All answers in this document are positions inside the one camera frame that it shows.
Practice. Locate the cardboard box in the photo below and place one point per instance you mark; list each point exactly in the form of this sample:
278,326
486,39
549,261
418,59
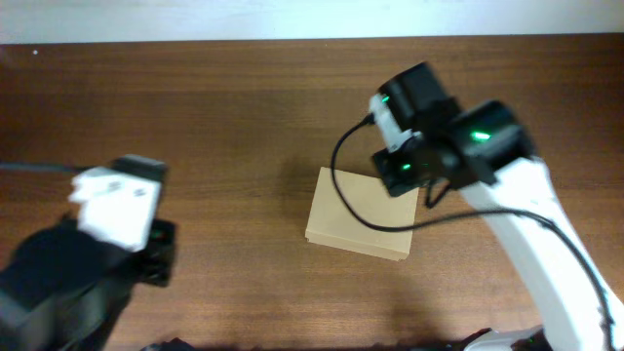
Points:
331,221

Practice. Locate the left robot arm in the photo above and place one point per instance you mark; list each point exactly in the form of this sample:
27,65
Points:
66,285

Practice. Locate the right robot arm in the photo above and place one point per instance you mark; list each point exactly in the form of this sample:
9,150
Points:
488,157

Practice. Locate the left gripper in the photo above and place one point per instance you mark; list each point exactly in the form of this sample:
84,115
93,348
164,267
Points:
159,254

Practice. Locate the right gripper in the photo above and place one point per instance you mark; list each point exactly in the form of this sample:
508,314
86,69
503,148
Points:
397,172

